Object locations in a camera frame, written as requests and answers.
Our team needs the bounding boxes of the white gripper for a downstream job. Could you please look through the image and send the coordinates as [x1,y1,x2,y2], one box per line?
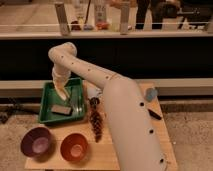
[52,69,70,91]

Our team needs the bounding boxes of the yellow banana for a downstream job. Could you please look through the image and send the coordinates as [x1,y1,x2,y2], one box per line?
[57,88,69,101]

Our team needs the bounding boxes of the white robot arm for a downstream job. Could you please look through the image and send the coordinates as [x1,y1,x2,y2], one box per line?
[48,42,167,171]

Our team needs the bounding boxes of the blue metal cup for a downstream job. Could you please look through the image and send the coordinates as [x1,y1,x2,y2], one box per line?
[145,88,158,102]

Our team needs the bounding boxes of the green plastic tray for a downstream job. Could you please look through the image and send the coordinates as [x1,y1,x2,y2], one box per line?
[38,77,86,125]

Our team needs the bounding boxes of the grey sponge block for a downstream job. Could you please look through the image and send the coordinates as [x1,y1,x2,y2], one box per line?
[51,105,72,115]

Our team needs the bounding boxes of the brown grape bunch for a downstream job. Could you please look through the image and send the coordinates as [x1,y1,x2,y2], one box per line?
[89,97,102,142]

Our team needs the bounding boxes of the purple bowl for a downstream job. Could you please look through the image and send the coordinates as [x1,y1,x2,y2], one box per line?
[20,127,52,158]

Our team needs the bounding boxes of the orange bowl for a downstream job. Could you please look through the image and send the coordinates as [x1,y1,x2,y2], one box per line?
[60,133,88,162]

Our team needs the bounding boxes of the wooden board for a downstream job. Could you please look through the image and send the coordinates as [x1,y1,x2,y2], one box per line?
[24,82,179,171]

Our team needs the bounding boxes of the person in black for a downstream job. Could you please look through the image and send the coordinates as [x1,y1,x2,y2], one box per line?
[135,0,180,30]

